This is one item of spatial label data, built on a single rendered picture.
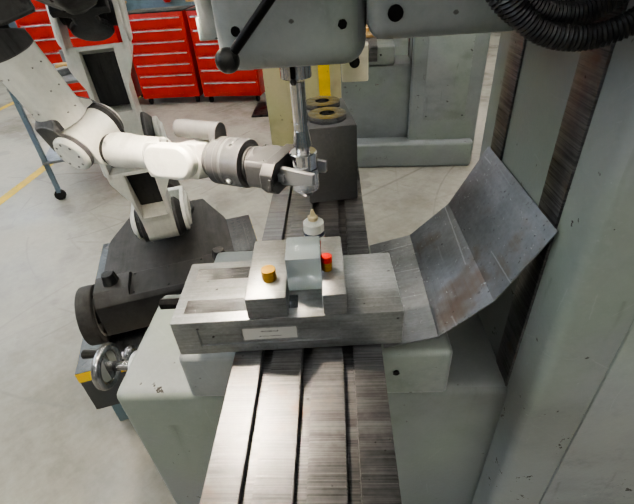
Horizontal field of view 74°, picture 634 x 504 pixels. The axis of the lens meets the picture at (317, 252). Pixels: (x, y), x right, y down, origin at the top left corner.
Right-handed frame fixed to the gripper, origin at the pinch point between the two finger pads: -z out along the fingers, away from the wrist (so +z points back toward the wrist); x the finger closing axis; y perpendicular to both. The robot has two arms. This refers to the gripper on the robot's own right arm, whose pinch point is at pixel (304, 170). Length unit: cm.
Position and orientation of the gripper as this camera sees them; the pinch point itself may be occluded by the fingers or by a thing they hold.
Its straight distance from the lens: 74.0
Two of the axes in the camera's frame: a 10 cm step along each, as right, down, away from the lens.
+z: -9.2, -1.8, 3.5
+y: 0.6, 8.1, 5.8
